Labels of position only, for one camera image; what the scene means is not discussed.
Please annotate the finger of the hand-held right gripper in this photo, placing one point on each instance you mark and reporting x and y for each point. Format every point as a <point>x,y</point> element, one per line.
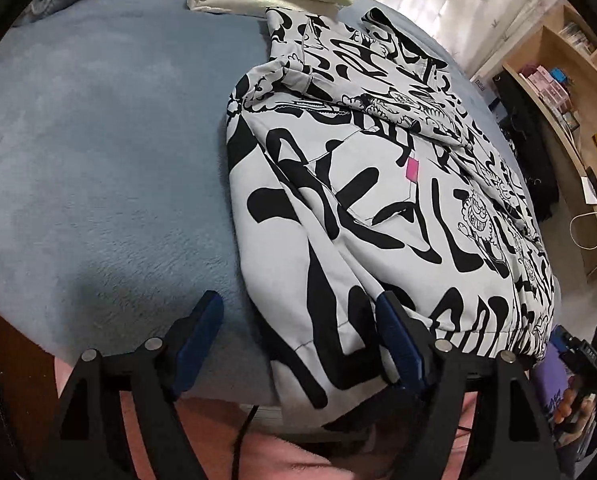
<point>560,342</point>

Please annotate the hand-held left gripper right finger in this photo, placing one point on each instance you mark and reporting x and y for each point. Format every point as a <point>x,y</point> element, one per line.
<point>403,345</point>

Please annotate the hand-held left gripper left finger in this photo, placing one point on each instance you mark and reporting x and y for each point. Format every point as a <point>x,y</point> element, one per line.
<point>198,340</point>

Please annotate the white black printed jacket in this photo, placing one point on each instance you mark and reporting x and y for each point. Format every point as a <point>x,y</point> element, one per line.
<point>378,200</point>

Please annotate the person's right hand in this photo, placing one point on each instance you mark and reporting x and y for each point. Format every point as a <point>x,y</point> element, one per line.
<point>563,405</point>

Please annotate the person's purple clothing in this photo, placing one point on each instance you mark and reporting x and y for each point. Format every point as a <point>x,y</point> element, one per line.
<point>550,390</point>

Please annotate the person's pink clothing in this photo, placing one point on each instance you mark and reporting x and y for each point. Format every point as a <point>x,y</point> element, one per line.
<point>303,460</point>

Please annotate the white power adapter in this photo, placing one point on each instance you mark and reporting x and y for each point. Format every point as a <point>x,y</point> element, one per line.
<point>590,190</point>

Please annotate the bed with blue sheet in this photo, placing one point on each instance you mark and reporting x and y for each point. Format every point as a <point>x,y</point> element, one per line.
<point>103,160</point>

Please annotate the black white printed garment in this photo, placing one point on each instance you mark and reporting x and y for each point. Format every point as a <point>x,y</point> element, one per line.
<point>525,135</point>

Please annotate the small patterned box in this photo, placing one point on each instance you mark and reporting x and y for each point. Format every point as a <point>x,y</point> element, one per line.
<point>570,117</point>

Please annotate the light wooden shelf desk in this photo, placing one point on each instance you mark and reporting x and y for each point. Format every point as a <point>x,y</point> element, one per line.
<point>593,90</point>

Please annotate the stack of pink boxes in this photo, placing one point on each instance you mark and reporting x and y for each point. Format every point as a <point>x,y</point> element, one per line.
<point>540,85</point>

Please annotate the white cardboard box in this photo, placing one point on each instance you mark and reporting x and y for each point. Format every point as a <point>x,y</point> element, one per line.
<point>484,89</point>

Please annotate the small blue box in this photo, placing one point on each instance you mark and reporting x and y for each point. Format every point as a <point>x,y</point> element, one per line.
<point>557,75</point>

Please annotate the row of books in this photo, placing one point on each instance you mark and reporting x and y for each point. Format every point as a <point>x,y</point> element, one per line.
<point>578,37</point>

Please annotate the white sheer floral curtain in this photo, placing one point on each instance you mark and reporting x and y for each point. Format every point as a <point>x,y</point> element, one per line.
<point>453,0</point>

